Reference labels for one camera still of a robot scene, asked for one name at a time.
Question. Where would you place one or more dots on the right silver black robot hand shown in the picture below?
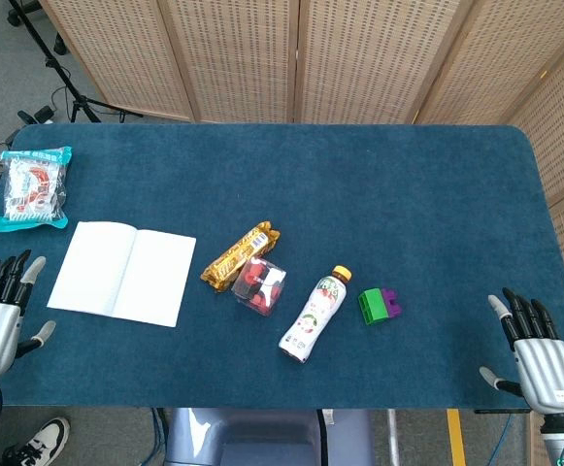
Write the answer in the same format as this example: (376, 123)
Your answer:
(546, 369)

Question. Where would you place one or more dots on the white notebook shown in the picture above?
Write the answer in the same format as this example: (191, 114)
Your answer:
(121, 274)

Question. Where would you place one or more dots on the black and white sneaker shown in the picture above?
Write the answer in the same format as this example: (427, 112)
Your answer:
(36, 444)

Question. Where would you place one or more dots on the teal-edged clear snack bag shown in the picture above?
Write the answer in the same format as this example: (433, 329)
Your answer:
(31, 189)

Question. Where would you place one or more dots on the purple toy building block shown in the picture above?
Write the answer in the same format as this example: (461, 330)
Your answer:
(392, 303)

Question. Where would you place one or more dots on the green toy building block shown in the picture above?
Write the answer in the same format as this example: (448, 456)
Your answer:
(373, 306)

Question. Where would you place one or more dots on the white-label drink bottle yellow cap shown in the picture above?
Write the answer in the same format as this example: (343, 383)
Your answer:
(313, 318)

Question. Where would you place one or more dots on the black tripod stand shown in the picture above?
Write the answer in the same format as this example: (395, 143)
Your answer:
(75, 99)

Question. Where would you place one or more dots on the gold foil snack package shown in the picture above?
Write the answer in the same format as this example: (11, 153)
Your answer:
(240, 255)

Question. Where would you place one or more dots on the clear box of coffee capsules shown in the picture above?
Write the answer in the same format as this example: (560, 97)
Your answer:
(259, 286)

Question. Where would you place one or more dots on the grey-blue robot torso base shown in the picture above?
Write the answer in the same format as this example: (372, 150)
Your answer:
(267, 437)

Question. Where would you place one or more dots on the dark blue table mat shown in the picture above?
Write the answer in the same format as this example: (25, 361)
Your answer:
(286, 194)

